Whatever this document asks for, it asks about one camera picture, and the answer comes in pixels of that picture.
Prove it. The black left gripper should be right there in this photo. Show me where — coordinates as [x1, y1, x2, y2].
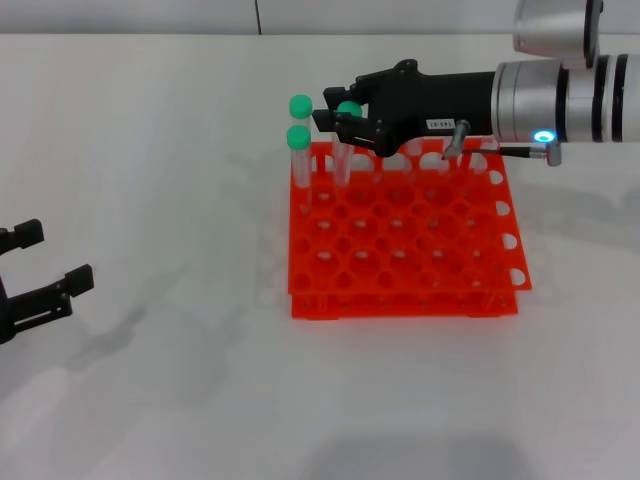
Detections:
[0, 217, 96, 347]

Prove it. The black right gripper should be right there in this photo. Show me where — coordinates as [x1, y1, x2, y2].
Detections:
[311, 58, 497, 159]

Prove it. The orange test tube rack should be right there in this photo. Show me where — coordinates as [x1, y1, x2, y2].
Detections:
[287, 138, 533, 321]

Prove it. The right gripper cable with connectors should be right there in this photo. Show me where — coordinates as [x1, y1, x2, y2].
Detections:
[442, 118, 563, 169]

